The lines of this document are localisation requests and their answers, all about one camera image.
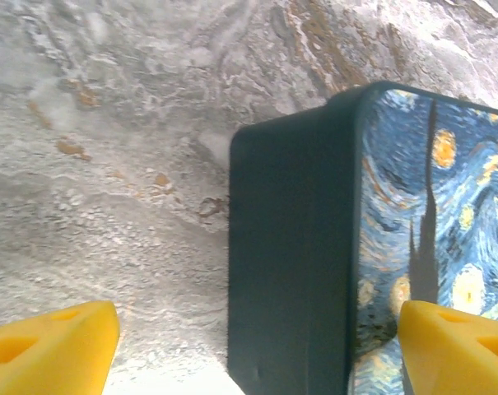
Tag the starry night print box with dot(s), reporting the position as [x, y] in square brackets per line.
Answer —
[289, 226]

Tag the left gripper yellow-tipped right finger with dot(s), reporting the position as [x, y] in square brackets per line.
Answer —
[450, 362]

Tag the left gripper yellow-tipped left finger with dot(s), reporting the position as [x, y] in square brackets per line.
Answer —
[59, 358]

